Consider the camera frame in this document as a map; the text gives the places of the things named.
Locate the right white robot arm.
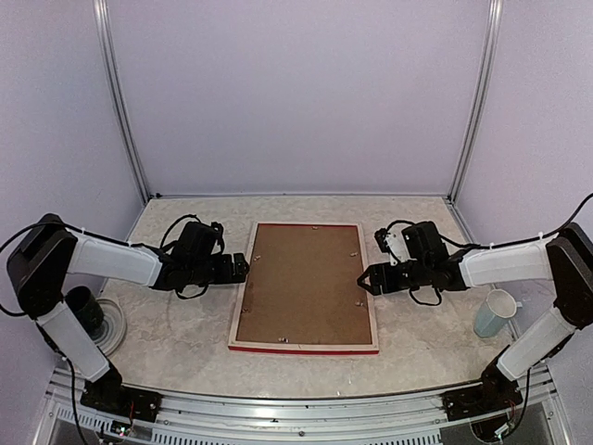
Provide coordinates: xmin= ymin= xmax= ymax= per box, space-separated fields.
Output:
xmin=357 ymin=221 xmax=592 ymax=412

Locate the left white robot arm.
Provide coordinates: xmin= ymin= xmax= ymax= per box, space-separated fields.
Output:
xmin=1 ymin=213 xmax=250 ymax=413

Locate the left aluminium corner post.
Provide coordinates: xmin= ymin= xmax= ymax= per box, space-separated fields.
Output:
xmin=93 ymin=0 xmax=151 ymax=205

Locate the light blue paper cup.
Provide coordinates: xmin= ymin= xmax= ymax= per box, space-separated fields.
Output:
xmin=473 ymin=289 xmax=518 ymax=338

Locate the aluminium corner post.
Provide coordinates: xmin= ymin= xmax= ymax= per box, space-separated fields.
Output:
xmin=448 ymin=0 xmax=504 ymax=200
xmin=93 ymin=0 xmax=151 ymax=205

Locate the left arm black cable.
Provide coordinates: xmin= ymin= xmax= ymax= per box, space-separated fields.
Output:
xmin=0 ymin=212 xmax=205 ymax=319

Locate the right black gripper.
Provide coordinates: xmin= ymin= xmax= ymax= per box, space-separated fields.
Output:
xmin=357 ymin=258 xmax=431 ymax=296

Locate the aluminium front rail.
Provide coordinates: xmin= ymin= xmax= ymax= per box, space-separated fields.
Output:
xmin=34 ymin=365 xmax=569 ymax=445

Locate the black cup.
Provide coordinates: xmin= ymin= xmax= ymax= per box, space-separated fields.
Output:
xmin=65 ymin=286 xmax=104 ymax=336

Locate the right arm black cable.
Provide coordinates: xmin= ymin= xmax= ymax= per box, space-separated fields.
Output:
xmin=486 ymin=193 xmax=593 ymax=249

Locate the red wooden picture frame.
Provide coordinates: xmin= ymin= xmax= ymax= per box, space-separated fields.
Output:
xmin=228 ymin=221 xmax=381 ymax=357

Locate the right aluminium corner post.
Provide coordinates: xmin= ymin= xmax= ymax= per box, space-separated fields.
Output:
xmin=448 ymin=0 xmax=504 ymax=200

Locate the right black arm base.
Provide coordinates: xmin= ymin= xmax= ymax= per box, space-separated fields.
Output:
xmin=441 ymin=359 xmax=524 ymax=422

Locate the white plate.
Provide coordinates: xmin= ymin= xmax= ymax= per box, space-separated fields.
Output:
xmin=90 ymin=299 xmax=127 ymax=357

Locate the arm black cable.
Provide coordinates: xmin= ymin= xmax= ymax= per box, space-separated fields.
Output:
xmin=0 ymin=212 xmax=205 ymax=319
xmin=486 ymin=193 xmax=593 ymax=249

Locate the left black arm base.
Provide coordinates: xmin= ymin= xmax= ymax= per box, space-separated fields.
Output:
xmin=81 ymin=363 xmax=163 ymax=423

